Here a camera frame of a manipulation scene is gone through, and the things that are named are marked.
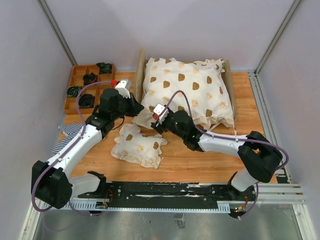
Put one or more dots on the wooden pet bed frame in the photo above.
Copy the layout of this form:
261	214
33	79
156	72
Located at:
140	76

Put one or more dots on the right aluminium corner post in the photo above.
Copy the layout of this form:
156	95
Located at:
293	9

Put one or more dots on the black rolled sock middle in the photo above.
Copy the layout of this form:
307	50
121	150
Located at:
89	79

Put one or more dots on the black rolled sock top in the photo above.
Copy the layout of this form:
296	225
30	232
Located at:
104	68

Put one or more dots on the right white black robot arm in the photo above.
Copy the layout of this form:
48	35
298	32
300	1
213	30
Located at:
259	157

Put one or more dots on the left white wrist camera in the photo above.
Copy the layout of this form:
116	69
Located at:
123	88

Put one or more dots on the black rolled sock bottom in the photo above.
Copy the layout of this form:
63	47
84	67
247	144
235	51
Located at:
86	101

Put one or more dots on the small bear print pillow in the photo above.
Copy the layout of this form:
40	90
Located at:
135	147

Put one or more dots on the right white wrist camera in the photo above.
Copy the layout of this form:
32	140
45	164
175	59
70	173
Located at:
160	112

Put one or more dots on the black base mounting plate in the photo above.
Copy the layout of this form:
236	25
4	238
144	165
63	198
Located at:
172	195

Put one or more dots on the aluminium corner post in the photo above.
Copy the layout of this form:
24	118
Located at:
57	31
293	9

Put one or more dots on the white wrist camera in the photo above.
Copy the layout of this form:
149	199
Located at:
123	88
160	112

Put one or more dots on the black green rolled sock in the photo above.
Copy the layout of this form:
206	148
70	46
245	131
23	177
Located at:
73	91

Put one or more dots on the blue striped cloth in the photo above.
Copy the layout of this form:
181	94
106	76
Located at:
70	131

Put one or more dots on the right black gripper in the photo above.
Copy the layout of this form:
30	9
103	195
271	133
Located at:
156	126

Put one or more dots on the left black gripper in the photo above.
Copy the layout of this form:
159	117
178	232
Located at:
136	107

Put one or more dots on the aluminium rail frame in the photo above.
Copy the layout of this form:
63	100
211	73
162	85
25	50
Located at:
51	181

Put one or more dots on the left aluminium corner post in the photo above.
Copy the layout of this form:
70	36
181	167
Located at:
57	31

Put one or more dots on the wooden compartment tray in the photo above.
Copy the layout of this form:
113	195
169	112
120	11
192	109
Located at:
105	81

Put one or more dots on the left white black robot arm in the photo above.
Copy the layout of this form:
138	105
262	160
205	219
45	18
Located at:
50	180

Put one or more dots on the large bear print cushion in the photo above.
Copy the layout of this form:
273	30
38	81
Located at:
196	87

